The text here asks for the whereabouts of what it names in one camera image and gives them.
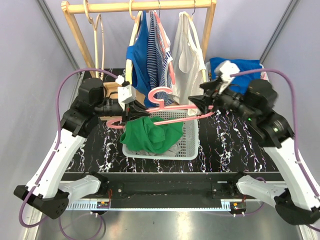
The pink hanger under striped top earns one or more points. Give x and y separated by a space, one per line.
166 74

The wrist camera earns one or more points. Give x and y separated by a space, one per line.
126 94
225 70

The blue tank top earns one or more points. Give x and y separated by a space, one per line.
140 77

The blue white striped top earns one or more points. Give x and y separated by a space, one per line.
152 56

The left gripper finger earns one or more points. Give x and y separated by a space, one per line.
138 106
131 115

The cream wooden hanger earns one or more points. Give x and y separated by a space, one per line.
133 38

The cream hanger under white top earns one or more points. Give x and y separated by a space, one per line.
195 45

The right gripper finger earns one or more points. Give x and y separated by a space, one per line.
202 102
211 85

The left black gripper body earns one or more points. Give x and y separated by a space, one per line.
111 109

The white tank top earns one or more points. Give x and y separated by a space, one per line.
185 65

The white basket with clothes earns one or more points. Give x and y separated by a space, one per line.
263 74

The wooden clothes rack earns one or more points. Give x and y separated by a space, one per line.
70 10

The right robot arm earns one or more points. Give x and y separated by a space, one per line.
295 203

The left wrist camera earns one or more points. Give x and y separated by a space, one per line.
126 94

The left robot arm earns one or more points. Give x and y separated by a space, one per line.
44 191

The beige wooden hanger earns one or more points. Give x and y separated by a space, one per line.
94 24

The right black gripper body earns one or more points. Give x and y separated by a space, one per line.
224 100

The white plastic basket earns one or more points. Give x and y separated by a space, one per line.
187 145

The green tank top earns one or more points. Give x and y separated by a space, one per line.
143 134

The pink plastic hanger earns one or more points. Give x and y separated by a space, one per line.
163 108

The grey tank top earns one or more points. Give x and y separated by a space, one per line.
171 152

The blue folded cloth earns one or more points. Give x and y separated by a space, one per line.
239 84

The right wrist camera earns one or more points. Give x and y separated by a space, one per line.
225 70

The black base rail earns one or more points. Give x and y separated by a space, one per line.
195 191

